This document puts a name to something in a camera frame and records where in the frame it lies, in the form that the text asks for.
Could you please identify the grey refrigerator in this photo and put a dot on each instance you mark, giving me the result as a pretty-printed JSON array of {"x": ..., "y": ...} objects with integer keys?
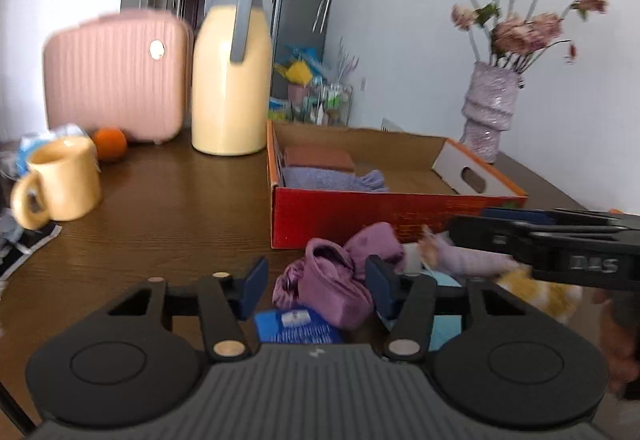
[{"x": 295, "y": 20}]

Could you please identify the person's right hand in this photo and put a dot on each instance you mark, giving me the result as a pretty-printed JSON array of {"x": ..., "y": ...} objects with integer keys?
[{"x": 622, "y": 350}]

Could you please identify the pink ribbed suitcase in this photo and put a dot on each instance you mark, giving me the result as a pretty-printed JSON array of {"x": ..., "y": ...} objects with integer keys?
[{"x": 110, "y": 80}]

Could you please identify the blue white plastic packet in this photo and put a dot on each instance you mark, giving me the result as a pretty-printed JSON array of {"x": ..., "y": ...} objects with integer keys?
[{"x": 35, "y": 140}]

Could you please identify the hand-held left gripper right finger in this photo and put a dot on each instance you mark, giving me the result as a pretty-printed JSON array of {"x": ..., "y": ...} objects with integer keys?
[{"x": 377, "y": 285}]

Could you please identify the light blue plush toy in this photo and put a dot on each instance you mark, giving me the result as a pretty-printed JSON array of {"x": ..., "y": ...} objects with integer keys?
[{"x": 447, "y": 330}]

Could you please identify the red cardboard box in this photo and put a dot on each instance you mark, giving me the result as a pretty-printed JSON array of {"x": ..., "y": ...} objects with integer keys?
[{"x": 350, "y": 220}]

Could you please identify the pink artificial flower bouquet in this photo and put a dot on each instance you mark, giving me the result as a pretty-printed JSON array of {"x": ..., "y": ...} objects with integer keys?
[{"x": 520, "y": 33}]

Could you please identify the brown sponge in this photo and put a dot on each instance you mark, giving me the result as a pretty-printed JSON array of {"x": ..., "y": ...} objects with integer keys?
[{"x": 317, "y": 156}]

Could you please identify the yellow thermos jug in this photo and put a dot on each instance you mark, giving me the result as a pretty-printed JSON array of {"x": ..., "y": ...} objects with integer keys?
[{"x": 225, "y": 95}]

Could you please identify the orange fruit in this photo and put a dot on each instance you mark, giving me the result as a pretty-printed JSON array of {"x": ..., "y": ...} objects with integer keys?
[{"x": 110, "y": 145}]

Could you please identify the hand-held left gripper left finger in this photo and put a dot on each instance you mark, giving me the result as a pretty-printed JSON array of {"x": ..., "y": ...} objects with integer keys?
[{"x": 252, "y": 287}]

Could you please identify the yellow white plush toy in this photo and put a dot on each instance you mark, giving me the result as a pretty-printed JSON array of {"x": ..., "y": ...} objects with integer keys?
[{"x": 545, "y": 297}]

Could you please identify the black white bag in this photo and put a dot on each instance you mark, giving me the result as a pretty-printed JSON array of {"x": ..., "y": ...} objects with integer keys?
[{"x": 20, "y": 250}]

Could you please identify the lilac folded towel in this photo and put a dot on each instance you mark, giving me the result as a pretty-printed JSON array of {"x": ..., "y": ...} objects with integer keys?
[{"x": 325, "y": 179}]

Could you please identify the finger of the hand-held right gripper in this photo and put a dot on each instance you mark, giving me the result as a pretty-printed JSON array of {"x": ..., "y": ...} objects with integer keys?
[
  {"x": 520, "y": 215},
  {"x": 490, "y": 235}
]

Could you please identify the lilac plush toy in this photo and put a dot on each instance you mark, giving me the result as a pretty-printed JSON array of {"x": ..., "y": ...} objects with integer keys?
[{"x": 470, "y": 260}]

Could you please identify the lilac glitter vase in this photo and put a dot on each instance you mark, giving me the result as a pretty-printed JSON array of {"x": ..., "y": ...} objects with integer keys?
[{"x": 487, "y": 115}]

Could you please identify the yellow mug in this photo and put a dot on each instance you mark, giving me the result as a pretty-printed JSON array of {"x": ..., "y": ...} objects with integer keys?
[{"x": 65, "y": 180}]

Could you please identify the white wall socket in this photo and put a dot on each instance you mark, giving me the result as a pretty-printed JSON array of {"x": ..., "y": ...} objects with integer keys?
[{"x": 364, "y": 85}]

